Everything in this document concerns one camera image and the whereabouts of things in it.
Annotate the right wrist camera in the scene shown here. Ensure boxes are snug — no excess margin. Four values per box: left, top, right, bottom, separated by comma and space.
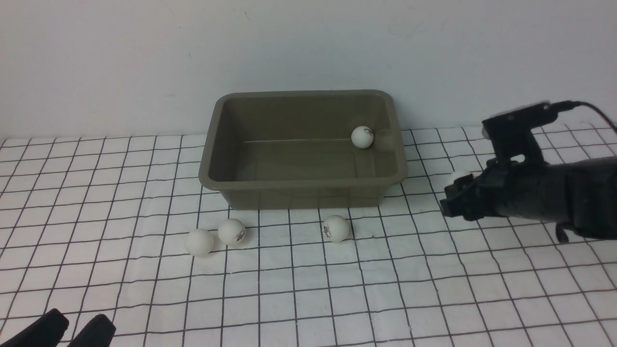
482, 102, 559, 167

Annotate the olive plastic bin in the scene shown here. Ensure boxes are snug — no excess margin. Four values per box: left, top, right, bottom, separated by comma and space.
198, 90, 408, 210

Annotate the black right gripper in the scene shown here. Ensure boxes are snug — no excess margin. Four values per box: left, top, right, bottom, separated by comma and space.
440, 166, 569, 222

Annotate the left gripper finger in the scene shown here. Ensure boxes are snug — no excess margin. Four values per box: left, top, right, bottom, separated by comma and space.
68, 314, 116, 347
1, 309, 69, 347

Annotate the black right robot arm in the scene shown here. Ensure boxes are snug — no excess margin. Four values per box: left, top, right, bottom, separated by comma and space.
439, 157, 617, 243

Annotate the white grid tablecloth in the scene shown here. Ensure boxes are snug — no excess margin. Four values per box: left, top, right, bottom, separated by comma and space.
0, 128, 617, 347

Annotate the white ball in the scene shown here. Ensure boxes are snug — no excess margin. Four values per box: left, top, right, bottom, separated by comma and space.
350, 126, 375, 149
322, 215, 350, 242
185, 229, 215, 257
217, 219, 246, 246

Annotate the black right camera cable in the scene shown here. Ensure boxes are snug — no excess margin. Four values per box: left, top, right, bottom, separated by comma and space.
550, 100, 617, 135

